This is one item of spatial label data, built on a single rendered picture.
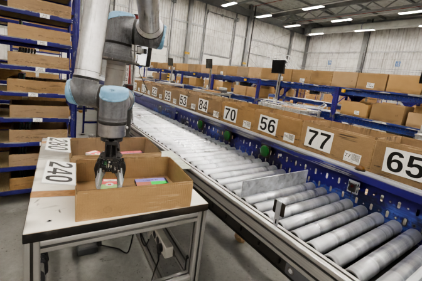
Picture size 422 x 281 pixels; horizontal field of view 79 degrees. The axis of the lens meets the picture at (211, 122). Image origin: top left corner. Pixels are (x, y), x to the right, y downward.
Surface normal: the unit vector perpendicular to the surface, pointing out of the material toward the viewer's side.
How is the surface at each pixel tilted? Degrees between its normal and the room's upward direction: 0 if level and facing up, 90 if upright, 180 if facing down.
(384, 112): 89
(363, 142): 90
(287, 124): 91
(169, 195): 91
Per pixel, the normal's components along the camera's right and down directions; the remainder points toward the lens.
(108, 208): 0.45, 0.22
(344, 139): -0.82, 0.00
